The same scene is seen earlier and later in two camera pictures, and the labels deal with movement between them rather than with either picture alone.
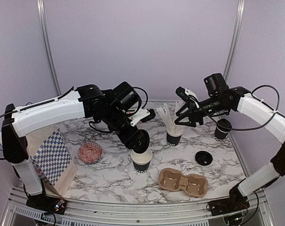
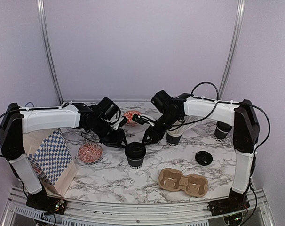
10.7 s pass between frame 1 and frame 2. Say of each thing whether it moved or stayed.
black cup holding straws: stayed
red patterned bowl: stayed
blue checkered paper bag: stayed
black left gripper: moved
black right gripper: moved
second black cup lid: stayed
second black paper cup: stayed
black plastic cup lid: moved
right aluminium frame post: stayed
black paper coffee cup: moved
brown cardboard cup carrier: stayed
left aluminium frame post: stayed
